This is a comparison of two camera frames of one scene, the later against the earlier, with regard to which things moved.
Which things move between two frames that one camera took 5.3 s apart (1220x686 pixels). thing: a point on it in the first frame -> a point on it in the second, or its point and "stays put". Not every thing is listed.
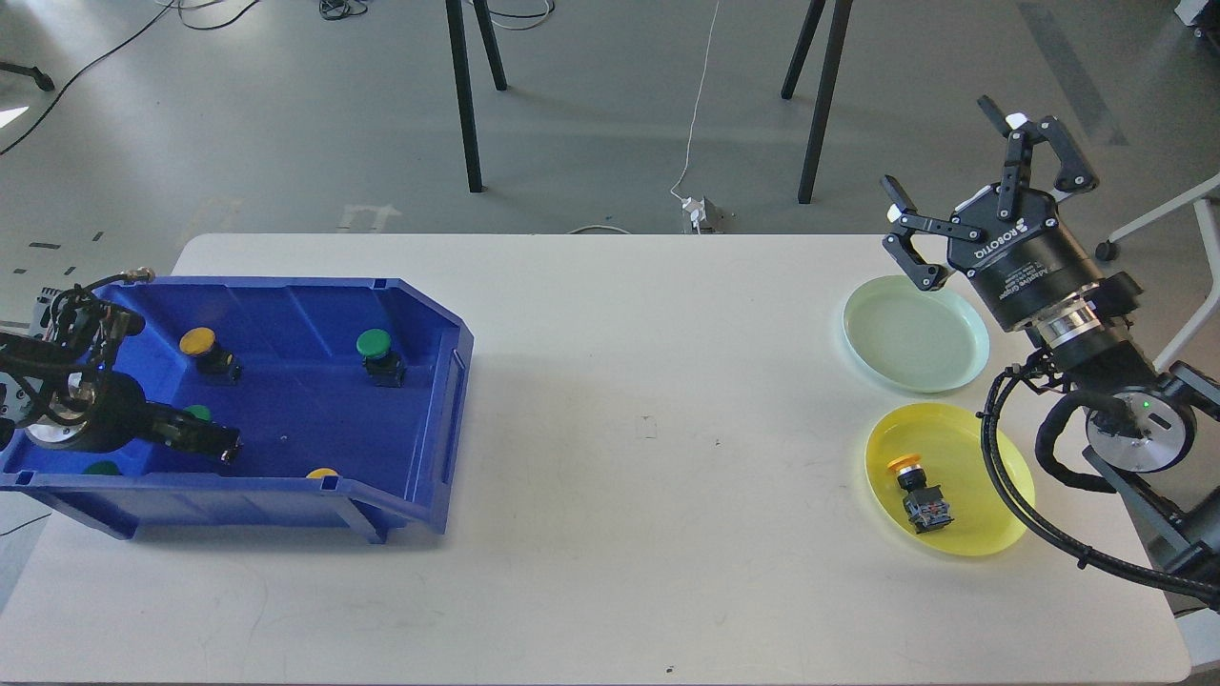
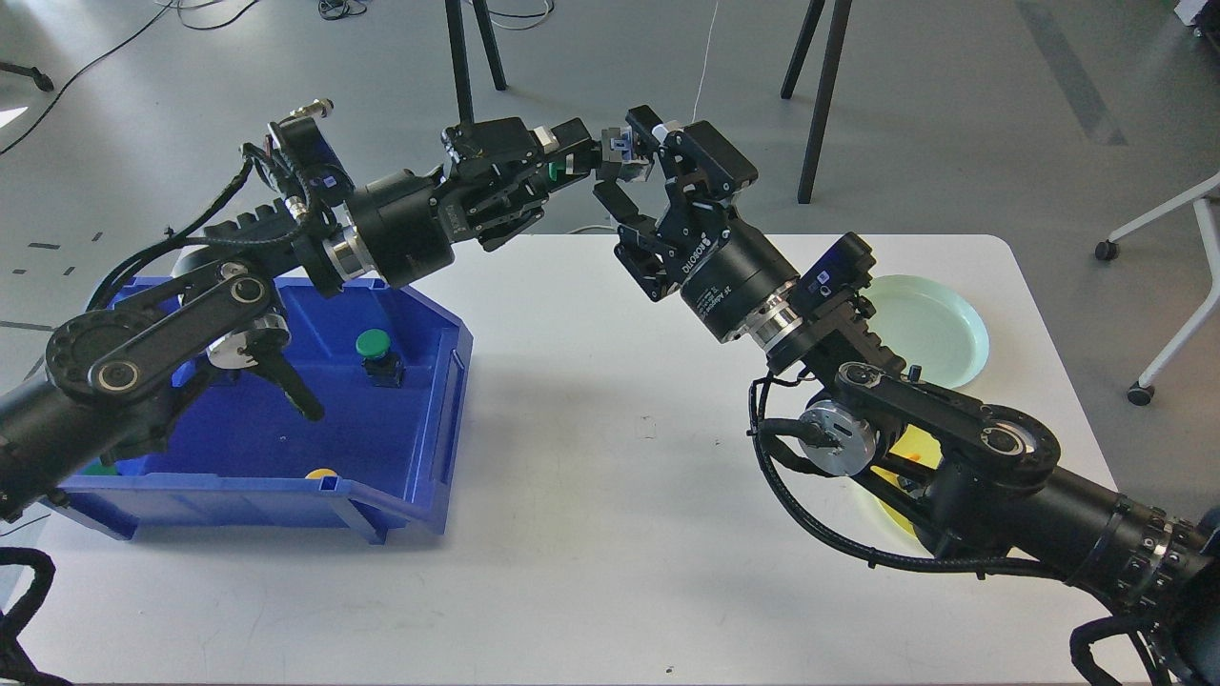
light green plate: x=914 y=339 stays put
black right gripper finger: x=904 y=219 -> x=624 y=211
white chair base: x=1208 y=216 stays put
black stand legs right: x=833 y=54 stays put
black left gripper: x=101 y=413 -> x=406 y=223
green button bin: x=200 y=411 -> x=625 y=153
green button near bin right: x=382 y=364 stays put
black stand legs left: x=456 y=17 stays put
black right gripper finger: x=1023 y=135 -> x=699 y=160
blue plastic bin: x=346 y=395 stays put
